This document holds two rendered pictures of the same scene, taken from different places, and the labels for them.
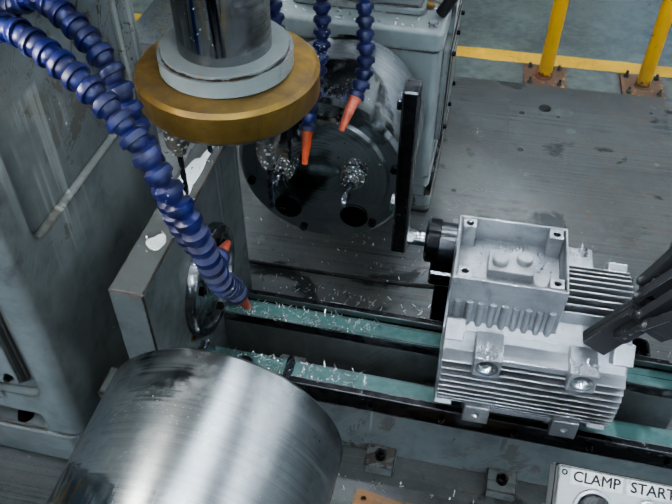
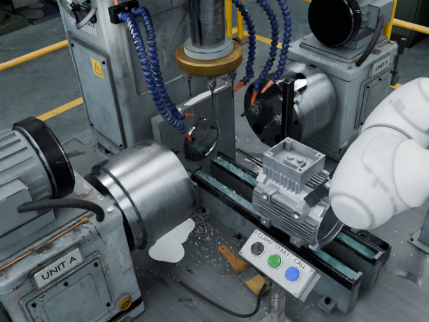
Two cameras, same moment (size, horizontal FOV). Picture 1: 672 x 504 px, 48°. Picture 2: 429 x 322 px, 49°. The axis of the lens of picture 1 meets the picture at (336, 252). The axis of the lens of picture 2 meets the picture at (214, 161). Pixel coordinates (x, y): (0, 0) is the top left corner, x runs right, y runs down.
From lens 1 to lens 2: 0.68 m
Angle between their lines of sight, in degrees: 28
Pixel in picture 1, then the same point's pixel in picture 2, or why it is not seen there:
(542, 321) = (293, 186)
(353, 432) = (233, 223)
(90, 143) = (175, 72)
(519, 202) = not seen: hidden behind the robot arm
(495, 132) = not seen: hidden behind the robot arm
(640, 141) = not seen: outside the picture
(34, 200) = (142, 82)
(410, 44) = (337, 75)
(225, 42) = (200, 39)
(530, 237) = (311, 154)
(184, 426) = (136, 156)
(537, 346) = (290, 197)
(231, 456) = (143, 170)
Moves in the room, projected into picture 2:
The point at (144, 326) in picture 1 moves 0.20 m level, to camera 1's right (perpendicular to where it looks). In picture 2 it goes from (159, 137) to (216, 159)
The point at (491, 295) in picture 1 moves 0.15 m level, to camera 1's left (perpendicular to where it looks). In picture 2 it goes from (276, 167) to (225, 148)
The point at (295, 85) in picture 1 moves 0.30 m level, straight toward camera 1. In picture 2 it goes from (221, 61) to (150, 119)
